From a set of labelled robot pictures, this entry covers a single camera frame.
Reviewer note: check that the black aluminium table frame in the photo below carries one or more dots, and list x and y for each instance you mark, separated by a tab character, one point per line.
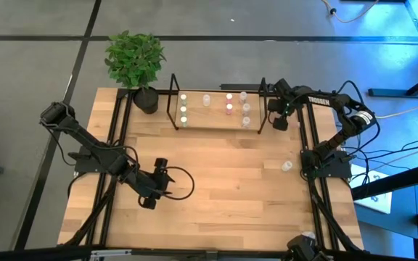
305	145

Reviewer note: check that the green artificial plant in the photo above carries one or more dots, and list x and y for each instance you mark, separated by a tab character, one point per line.
134	59

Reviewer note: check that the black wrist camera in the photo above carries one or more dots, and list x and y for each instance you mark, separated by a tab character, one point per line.
280	124
161	163

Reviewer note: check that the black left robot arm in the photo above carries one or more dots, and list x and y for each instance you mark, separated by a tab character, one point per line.
85	143

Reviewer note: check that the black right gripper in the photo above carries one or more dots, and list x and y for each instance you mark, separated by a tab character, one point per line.
281	103

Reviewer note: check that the black table-level camera box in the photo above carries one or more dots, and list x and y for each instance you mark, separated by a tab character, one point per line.
212	254

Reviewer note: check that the black metal beam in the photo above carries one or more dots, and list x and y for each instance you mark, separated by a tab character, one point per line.
394	180

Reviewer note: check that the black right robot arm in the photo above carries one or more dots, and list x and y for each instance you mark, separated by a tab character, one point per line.
339	105

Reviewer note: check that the green medicine bottle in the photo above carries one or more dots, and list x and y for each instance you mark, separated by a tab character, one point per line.
183	110
183	98
184	121

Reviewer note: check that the clear medicine bottle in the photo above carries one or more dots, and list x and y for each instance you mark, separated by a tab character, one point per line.
246	122
246	109
243	97

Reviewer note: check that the pink medicine bottle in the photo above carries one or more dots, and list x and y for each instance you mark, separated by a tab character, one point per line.
229	109
229	98

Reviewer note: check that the white medicine bottle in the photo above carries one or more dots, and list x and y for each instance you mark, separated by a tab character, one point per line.
206	100
287	166
308	234

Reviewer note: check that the white printed sheet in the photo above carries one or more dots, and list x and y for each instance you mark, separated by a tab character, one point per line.
376	199

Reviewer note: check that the black desk frame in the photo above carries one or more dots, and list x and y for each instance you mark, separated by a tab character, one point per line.
397	93

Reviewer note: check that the wooden shelf with black frame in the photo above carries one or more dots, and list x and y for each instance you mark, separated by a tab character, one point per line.
216	119

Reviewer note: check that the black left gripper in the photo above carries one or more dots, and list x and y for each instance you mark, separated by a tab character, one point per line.
147	185

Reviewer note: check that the black plant pot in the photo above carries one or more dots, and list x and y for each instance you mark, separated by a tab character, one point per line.
146	101

